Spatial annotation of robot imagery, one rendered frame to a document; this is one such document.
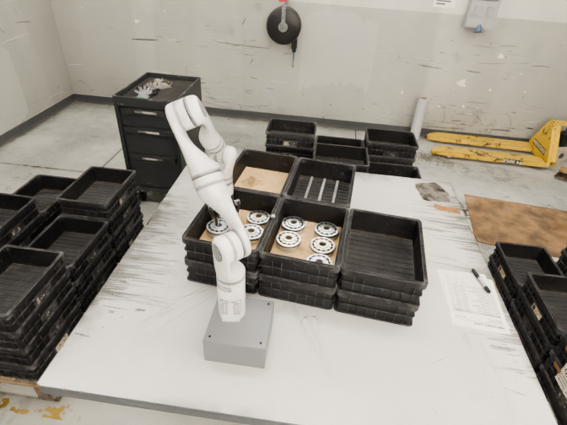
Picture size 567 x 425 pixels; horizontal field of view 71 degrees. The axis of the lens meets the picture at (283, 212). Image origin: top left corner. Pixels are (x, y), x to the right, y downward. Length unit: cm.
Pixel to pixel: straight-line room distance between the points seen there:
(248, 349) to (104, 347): 50
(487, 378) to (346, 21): 381
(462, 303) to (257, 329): 86
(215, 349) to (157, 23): 419
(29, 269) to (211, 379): 121
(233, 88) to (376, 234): 351
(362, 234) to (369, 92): 324
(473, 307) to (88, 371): 142
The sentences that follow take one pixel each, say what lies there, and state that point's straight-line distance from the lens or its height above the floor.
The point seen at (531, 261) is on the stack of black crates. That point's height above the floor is 27.
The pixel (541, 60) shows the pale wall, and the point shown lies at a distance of 519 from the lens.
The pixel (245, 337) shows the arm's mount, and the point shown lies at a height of 81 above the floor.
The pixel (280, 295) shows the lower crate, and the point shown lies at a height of 73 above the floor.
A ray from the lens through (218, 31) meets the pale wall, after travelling 485.
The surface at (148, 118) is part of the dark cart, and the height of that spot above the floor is 75.
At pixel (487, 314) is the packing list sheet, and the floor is 70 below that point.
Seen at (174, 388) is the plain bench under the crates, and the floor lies 70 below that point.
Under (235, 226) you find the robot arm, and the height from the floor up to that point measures 115.
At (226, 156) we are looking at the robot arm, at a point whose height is 120.
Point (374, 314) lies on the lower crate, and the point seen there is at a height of 73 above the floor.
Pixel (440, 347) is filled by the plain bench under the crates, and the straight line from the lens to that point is 160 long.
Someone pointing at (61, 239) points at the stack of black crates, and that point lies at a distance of 260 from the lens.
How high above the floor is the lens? 187
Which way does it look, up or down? 35 degrees down
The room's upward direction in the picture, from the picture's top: 4 degrees clockwise
